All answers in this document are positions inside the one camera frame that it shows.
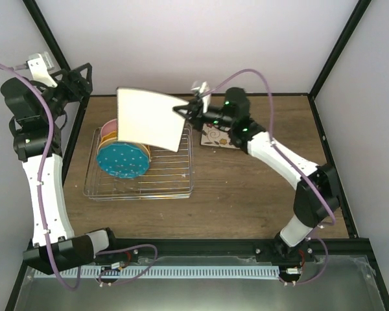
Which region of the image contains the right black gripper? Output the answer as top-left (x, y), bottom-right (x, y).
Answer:
top-left (175, 98), bottom-right (236, 131)

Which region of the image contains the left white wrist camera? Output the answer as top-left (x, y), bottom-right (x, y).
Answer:
top-left (14, 51), bottom-right (57, 88)

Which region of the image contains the orange dotted scalloped plate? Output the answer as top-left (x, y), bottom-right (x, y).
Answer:
top-left (97, 128), bottom-right (152, 156)

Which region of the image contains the purple cable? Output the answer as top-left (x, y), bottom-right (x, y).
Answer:
top-left (0, 63), bottom-right (82, 291)
top-left (200, 68), bottom-right (336, 288)

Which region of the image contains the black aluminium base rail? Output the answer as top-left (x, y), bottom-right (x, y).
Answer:
top-left (95, 238), bottom-right (375, 265)

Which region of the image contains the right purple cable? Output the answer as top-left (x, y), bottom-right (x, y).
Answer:
top-left (200, 68), bottom-right (336, 288)

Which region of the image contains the pink round plate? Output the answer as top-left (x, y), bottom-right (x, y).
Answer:
top-left (100, 119), bottom-right (117, 138)

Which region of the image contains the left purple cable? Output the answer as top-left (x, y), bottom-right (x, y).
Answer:
top-left (0, 63), bottom-right (82, 291)

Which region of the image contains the plain white square plate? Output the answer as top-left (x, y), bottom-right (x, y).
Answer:
top-left (117, 87), bottom-right (188, 152)

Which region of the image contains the black enclosure frame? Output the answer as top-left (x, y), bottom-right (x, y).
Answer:
top-left (5, 0), bottom-right (389, 311)

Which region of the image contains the teal dotted scalloped plate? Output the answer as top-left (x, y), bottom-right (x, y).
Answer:
top-left (96, 142), bottom-right (150, 179)

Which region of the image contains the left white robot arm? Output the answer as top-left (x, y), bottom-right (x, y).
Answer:
top-left (0, 63), bottom-right (120, 275)

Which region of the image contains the white slotted cable duct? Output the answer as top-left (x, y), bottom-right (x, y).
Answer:
top-left (34, 265), bottom-right (281, 279)

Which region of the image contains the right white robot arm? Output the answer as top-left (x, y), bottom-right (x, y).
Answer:
top-left (173, 87), bottom-right (340, 261)

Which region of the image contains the chrome wire dish rack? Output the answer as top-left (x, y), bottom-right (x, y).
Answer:
top-left (84, 124), bottom-right (193, 201)

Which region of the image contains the floral square plate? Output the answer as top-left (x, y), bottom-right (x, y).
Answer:
top-left (200, 124), bottom-right (237, 150)

